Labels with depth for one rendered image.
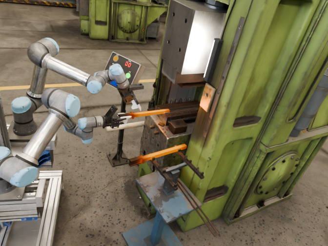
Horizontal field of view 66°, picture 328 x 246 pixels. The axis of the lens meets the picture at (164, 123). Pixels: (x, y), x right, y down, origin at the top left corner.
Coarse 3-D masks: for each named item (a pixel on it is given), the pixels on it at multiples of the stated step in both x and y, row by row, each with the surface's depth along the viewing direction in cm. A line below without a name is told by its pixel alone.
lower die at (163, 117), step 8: (160, 104) 207; (168, 104) 209; (176, 104) 211; (184, 104) 212; (192, 104) 214; (168, 112) 195; (176, 112) 199; (184, 112) 201; (192, 112) 203; (168, 120) 193
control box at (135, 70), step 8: (112, 56) 226; (120, 56) 222; (112, 64) 224; (120, 64) 221; (128, 64) 217; (136, 64) 214; (128, 72) 216; (136, 72) 213; (128, 80) 216; (136, 80) 217
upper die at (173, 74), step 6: (168, 66) 178; (162, 72) 188; (168, 72) 180; (174, 72) 173; (168, 78) 181; (174, 78) 174; (180, 78) 175; (186, 78) 177; (192, 78) 180; (198, 78) 183
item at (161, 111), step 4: (132, 112) 183; (136, 112) 185; (140, 112) 186; (144, 112) 187; (148, 112) 188; (152, 112) 189; (156, 112) 191; (160, 112) 193; (120, 116) 177; (132, 116) 181; (136, 116) 184; (140, 116) 185
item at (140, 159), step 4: (184, 144) 177; (168, 148) 170; (172, 148) 171; (176, 148) 172; (180, 148) 173; (184, 148) 176; (156, 152) 165; (160, 152) 166; (164, 152) 166; (168, 152) 168; (172, 152) 171; (140, 156) 158; (144, 156) 160; (148, 156) 160; (152, 156) 161; (156, 156) 163; (160, 156) 165; (132, 160) 153; (136, 160) 154; (140, 160) 158; (144, 160) 157; (132, 164) 156; (136, 164) 157
